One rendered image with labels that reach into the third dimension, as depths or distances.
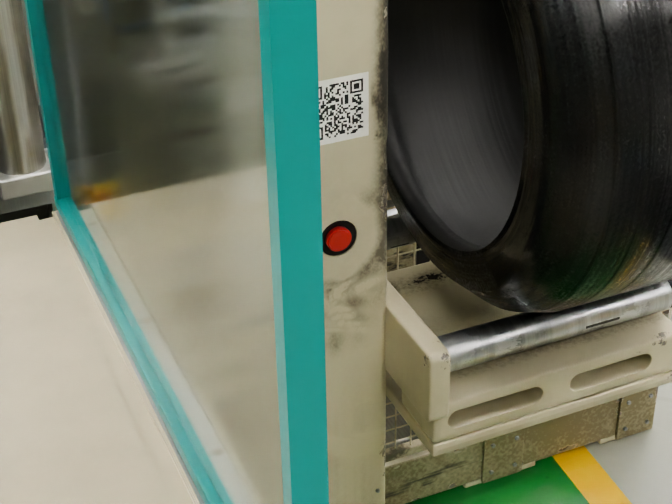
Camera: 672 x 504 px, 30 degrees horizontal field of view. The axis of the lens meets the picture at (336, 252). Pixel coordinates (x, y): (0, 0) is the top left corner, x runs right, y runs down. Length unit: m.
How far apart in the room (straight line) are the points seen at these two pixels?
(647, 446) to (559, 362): 1.26
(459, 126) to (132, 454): 1.07
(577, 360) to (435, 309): 0.26
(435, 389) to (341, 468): 0.23
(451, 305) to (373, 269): 0.32
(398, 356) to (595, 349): 0.26
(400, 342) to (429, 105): 0.43
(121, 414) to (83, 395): 0.04
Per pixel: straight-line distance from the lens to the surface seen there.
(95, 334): 0.94
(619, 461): 2.76
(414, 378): 1.48
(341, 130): 1.35
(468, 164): 1.78
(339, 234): 1.41
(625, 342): 1.61
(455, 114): 1.80
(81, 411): 0.86
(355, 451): 1.61
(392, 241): 1.72
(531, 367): 1.55
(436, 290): 1.79
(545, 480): 2.69
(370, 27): 1.32
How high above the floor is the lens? 1.80
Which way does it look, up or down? 32 degrees down
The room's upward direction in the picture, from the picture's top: 1 degrees counter-clockwise
